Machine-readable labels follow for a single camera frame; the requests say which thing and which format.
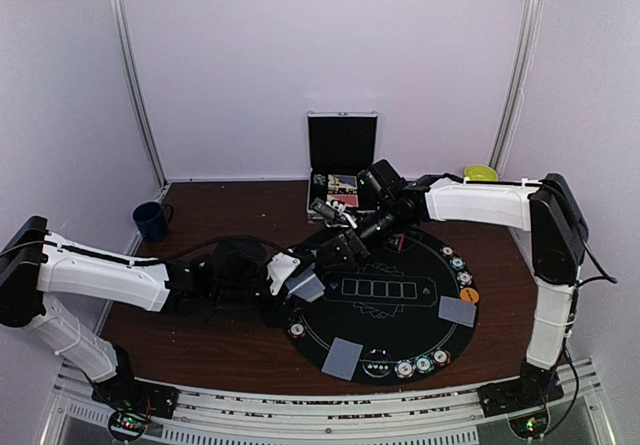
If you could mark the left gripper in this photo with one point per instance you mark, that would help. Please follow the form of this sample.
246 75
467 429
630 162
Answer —
276 315

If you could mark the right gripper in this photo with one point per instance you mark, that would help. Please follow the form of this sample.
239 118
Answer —
350 245

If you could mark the blue-backed card deck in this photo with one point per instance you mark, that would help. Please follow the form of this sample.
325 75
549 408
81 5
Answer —
307 287

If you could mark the orange chip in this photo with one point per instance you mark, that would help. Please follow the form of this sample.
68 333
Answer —
297 330
447 252
441 357

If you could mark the dealt card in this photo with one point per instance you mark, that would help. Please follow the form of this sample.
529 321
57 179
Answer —
457 311
342 359

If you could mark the green chip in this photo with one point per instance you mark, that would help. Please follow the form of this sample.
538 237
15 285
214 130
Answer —
424 364
457 263

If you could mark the blue chip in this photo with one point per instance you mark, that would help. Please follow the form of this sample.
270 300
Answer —
404 369
464 279

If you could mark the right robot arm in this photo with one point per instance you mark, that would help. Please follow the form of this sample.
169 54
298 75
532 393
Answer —
545 209

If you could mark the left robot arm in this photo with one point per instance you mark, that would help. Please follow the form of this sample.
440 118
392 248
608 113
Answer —
37 264

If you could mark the card box in case lower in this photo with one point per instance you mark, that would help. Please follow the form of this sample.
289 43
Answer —
350 200

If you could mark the card box in case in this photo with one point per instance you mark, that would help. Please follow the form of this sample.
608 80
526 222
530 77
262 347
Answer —
350 200
345 182

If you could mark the card box in case upper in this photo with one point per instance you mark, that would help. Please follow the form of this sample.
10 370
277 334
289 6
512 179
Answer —
345 182

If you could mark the chips in case left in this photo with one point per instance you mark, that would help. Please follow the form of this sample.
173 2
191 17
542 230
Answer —
319 180

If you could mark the round black poker mat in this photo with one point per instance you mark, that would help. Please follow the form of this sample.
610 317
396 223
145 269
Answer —
390 302

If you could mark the dark blue ceramic mug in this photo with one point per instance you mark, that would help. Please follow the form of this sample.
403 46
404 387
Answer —
152 220

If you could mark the aluminium poker case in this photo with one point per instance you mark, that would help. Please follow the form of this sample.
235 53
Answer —
340 143

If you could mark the clear dealer button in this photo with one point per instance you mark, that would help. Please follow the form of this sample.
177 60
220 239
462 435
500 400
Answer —
376 363

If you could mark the orange big blind button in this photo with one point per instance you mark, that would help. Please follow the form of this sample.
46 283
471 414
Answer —
469 294

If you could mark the yellow-green cup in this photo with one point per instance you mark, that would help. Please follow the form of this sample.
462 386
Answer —
481 172

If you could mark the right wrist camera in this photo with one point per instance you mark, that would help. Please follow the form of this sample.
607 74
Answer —
336 214

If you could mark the front aluminium rail base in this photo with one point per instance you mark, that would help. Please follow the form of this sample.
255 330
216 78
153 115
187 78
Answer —
451 415

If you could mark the left aluminium frame post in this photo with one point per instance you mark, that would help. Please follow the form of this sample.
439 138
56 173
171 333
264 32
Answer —
134 88

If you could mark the aluminium frame post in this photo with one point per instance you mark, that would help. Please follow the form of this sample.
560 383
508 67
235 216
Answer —
134 88
529 29

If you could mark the right aluminium frame post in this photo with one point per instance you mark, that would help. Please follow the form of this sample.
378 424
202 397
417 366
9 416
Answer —
529 29

